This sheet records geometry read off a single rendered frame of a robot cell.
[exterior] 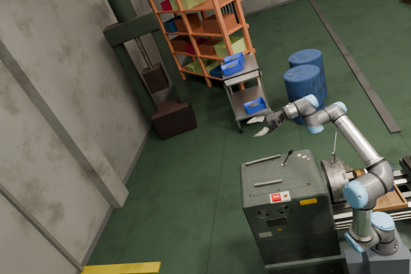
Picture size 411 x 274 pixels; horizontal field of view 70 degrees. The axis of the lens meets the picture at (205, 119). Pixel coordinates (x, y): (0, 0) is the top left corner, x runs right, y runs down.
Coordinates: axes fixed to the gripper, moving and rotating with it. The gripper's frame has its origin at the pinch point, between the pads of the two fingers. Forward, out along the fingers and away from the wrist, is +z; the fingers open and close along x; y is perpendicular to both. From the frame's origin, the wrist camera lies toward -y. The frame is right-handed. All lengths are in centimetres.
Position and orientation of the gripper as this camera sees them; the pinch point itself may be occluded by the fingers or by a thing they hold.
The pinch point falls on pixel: (252, 129)
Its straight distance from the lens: 154.2
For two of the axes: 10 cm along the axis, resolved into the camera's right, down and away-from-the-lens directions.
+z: -9.0, 4.2, 1.2
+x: -4.3, -8.9, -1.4
